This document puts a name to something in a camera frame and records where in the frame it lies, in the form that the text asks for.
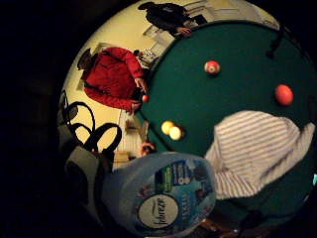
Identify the white cue ball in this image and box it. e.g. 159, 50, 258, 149
168, 126, 183, 142

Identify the blue plastic spray bottle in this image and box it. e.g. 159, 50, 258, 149
101, 151, 218, 238

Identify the green pool table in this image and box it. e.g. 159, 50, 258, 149
137, 19, 317, 229

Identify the yellow billiard ball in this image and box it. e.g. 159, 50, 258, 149
160, 120, 175, 136

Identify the striped white cloth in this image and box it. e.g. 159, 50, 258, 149
203, 109, 317, 201

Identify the solid red billiard ball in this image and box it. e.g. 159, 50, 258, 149
274, 83, 295, 107

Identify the red striped billiard ball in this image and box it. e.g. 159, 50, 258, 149
203, 59, 222, 76

